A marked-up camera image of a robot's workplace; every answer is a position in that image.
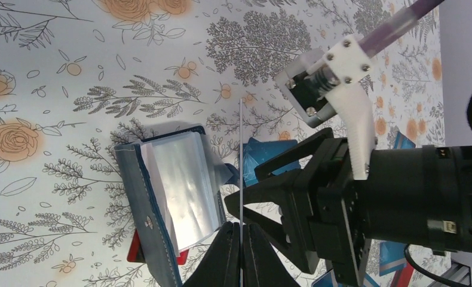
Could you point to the blue card lower right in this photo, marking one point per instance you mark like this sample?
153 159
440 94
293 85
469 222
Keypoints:
391 257

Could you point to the blue denim card holder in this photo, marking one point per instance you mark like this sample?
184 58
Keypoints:
174 183

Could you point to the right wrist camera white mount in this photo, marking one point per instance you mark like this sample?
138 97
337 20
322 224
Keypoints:
321 85

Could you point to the blue card right of pile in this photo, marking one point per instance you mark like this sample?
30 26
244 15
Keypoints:
328 280

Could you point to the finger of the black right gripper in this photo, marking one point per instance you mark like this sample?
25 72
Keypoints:
297 152
281 206

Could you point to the floral patterned table mat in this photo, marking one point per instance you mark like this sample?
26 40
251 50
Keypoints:
79 77

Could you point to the red card with black stripe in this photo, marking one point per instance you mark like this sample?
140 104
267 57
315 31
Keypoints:
137 254

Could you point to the blue card far right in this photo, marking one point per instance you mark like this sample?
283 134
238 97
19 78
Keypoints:
402 142

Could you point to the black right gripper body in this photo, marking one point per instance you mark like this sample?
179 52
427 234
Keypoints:
326 209

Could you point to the red card lower right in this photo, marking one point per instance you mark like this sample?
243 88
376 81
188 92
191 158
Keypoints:
403 276

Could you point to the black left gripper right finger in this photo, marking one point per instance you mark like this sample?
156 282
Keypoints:
261 264

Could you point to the blue card with silver stripe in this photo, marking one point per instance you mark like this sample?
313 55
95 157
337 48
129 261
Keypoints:
256 153

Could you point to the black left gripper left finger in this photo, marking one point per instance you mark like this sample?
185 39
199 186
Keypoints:
220 266

